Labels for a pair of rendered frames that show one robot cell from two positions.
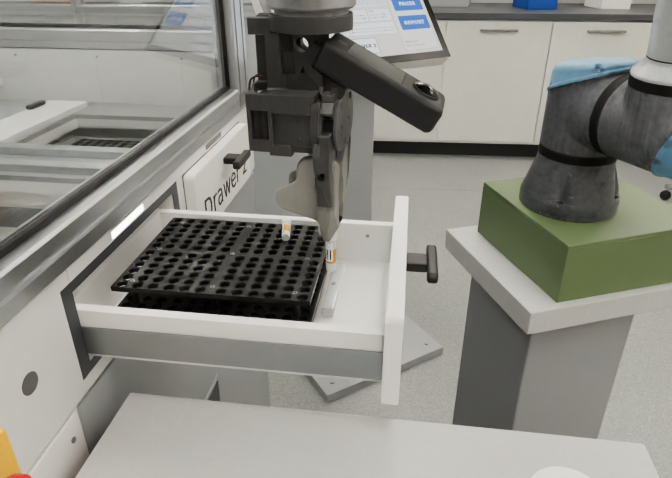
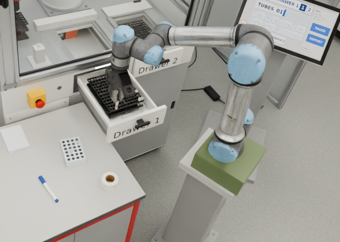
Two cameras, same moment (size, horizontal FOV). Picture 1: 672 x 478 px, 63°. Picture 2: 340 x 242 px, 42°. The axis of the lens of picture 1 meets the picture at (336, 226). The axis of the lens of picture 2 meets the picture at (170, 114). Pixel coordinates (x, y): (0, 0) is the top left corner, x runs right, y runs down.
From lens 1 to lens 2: 1.48 m
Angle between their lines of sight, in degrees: 35
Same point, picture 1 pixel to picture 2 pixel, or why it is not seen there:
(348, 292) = not seen: hidden behind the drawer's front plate
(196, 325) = (90, 99)
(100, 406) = (75, 99)
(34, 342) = (63, 81)
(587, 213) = not seen: hidden behind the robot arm
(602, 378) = (210, 206)
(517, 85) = not seen: outside the picture
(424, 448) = (111, 156)
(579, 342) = (203, 187)
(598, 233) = (210, 158)
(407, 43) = (302, 48)
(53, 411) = (62, 94)
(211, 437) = (84, 121)
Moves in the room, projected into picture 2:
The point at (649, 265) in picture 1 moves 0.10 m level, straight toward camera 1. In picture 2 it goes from (222, 179) to (200, 179)
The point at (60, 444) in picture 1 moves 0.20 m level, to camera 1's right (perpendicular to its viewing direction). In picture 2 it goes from (61, 101) to (85, 128)
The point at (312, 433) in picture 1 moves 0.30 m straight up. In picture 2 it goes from (98, 136) to (104, 89)
